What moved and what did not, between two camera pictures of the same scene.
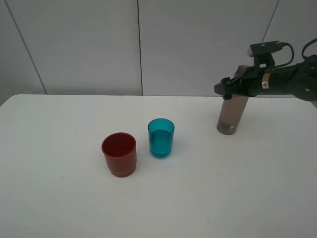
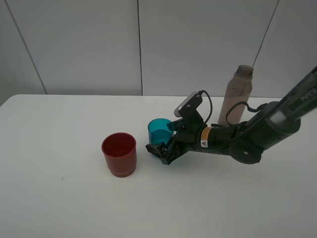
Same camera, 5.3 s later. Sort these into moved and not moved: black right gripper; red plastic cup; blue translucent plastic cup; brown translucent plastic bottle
Moved: black right gripper
Not moved: blue translucent plastic cup; red plastic cup; brown translucent plastic bottle
